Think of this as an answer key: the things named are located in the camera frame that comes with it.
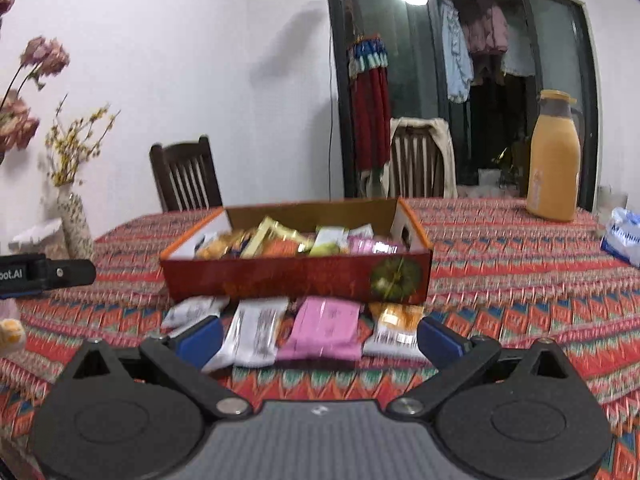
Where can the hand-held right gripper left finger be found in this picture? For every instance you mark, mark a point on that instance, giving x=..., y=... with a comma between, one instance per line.
x=202, y=337

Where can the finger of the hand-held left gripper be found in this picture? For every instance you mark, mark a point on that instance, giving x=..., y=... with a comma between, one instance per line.
x=70, y=274

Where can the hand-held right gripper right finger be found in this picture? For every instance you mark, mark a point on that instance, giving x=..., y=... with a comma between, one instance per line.
x=440, y=342

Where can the red orange cardboard box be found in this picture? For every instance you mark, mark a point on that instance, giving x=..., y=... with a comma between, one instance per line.
x=300, y=277

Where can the yellow spicy strip packet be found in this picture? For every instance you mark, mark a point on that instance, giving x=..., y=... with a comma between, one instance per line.
x=272, y=240

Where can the lime green snack packet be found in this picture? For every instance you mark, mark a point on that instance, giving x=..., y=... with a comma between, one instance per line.
x=327, y=242

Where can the person's left hand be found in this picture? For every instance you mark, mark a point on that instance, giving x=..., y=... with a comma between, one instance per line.
x=11, y=337

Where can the patterned red tablecloth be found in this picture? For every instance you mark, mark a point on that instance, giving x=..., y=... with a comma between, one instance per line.
x=500, y=285

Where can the small pink snack packet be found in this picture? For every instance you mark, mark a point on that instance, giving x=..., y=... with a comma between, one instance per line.
x=372, y=246

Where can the yellow flower sprigs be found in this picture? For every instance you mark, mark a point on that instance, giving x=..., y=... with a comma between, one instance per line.
x=75, y=140

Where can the dark wooden chair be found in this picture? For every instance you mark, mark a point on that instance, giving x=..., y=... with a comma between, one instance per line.
x=185, y=175

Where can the wooden chair with slats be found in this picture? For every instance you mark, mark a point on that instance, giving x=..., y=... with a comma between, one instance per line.
x=415, y=165

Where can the wooden chair with cloth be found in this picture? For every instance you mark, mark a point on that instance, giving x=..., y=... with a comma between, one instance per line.
x=442, y=145

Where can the yellow thermos jug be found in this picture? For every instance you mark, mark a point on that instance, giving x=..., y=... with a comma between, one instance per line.
x=552, y=165

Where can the white blue tissue pack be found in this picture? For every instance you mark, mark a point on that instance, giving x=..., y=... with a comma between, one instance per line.
x=622, y=237

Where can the pink artificial flowers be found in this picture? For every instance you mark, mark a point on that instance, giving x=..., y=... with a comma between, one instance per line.
x=42, y=57

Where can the red tasselled hanging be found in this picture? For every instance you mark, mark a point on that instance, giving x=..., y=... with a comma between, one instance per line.
x=370, y=110

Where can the light blue garment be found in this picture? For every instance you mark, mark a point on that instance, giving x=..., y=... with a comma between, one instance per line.
x=456, y=55

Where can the white garment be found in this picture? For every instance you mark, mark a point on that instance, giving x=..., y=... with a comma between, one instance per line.
x=517, y=62

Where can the dark framed glass door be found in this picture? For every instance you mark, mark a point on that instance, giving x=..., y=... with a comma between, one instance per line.
x=555, y=45

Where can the pink garment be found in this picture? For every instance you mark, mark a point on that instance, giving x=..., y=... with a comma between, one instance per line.
x=485, y=25

